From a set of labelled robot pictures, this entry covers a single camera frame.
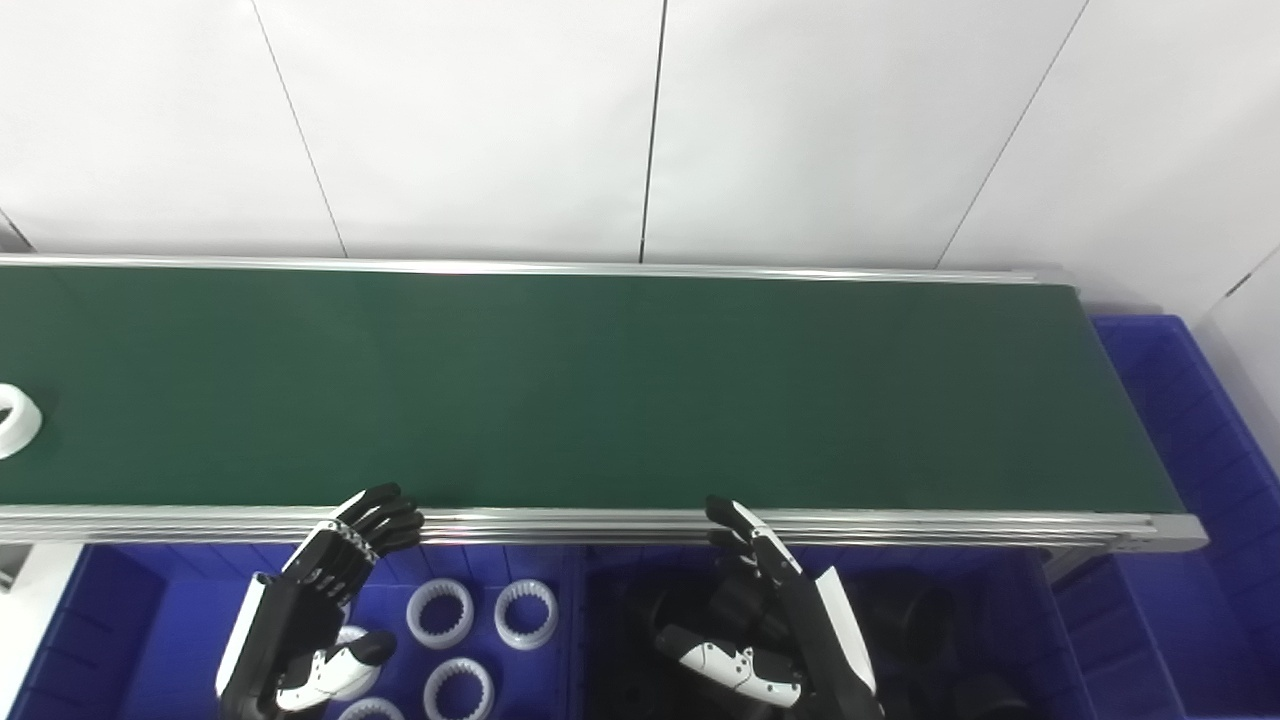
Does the black cylindrical plastic part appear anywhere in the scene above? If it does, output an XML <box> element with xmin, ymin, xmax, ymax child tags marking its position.
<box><xmin>630</xmin><ymin>585</ymin><xmax>716</xmax><ymax>641</ymax></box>
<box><xmin>705</xmin><ymin>575</ymin><xmax>791</xmax><ymax>651</ymax></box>
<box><xmin>950</xmin><ymin>672</ymin><xmax>1031</xmax><ymax>720</ymax></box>
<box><xmin>860</xmin><ymin>578</ymin><xmax>956</xmax><ymax>663</ymax></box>

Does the blue bin with black parts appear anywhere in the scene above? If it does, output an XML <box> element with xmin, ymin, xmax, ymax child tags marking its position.
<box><xmin>570</xmin><ymin>545</ymin><xmax>1101</xmax><ymax>720</ymax></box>

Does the green conveyor belt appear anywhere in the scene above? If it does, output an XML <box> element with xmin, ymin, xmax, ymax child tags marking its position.
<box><xmin>0</xmin><ymin>265</ymin><xmax>1188</xmax><ymax>516</ymax></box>
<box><xmin>0</xmin><ymin>253</ymin><xmax>1209</xmax><ymax>591</ymax></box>

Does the large empty blue bin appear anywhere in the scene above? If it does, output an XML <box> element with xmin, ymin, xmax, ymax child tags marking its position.
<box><xmin>1050</xmin><ymin>315</ymin><xmax>1280</xmax><ymax>720</ymax></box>

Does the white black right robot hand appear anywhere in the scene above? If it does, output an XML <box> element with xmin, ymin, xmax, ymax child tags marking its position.
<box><xmin>655</xmin><ymin>495</ymin><xmax>886</xmax><ymax>720</ymax></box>

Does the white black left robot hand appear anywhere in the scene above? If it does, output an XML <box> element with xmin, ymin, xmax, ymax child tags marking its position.
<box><xmin>215</xmin><ymin>483</ymin><xmax>425</xmax><ymax>720</ymax></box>

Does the white plastic ring part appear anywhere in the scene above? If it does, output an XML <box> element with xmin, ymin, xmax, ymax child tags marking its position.
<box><xmin>0</xmin><ymin>385</ymin><xmax>43</xmax><ymax>459</ymax></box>

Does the blue bin with white rings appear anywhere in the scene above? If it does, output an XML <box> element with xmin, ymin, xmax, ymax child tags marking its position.
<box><xmin>5</xmin><ymin>543</ymin><xmax>581</xmax><ymax>720</ymax></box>

